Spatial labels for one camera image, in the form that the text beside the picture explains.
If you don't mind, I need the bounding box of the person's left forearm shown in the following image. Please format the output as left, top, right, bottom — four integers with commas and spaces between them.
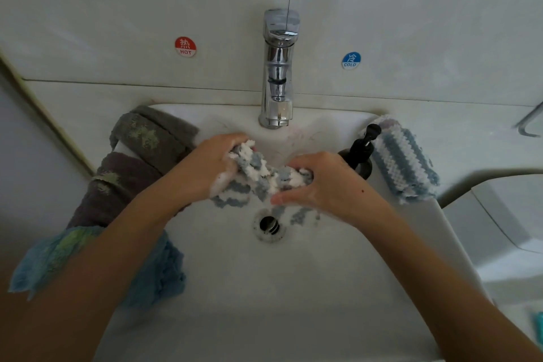
0, 183, 183, 362

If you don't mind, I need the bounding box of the metal wall shelf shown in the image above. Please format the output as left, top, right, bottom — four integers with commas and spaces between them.
518, 103, 543, 138

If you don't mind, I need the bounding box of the pink white striped cloth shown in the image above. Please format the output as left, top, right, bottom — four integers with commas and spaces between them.
373, 115, 402, 131

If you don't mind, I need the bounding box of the white toilet tank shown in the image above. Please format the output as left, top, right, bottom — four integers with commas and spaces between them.
443, 175, 543, 306

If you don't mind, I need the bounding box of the red round sticker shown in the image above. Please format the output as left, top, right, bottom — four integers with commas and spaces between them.
174, 36, 198, 58

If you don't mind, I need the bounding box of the white ceramic sink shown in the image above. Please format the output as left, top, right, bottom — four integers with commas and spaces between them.
93, 103, 493, 362

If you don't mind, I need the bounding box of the black pump soap bottle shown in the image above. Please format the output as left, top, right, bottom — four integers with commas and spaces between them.
338, 123, 383, 180

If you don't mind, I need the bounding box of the blue round sticker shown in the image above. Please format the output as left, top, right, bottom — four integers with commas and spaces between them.
341, 51, 363, 70

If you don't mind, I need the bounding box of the person's left hand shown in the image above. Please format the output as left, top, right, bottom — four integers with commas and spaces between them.
153, 132, 254, 210

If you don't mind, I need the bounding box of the chrome faucet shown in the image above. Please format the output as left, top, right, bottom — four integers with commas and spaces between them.
258, 8, 301, 130

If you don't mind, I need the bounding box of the brown cloth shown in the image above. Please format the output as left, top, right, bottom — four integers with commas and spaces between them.
68, 151, 171, 230

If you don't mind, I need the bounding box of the metal sink drain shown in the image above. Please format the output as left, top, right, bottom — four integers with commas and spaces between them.
253, 207, 288, 243

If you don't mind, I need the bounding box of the person's right hand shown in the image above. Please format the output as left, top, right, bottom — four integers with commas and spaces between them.
270, 150, 400, 231

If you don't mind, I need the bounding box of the blue stained cloth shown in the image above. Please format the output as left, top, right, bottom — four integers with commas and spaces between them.
8, 226, 188, 309

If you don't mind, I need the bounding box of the person's right forearm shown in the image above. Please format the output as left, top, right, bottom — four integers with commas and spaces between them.
369, 209, 543, 362

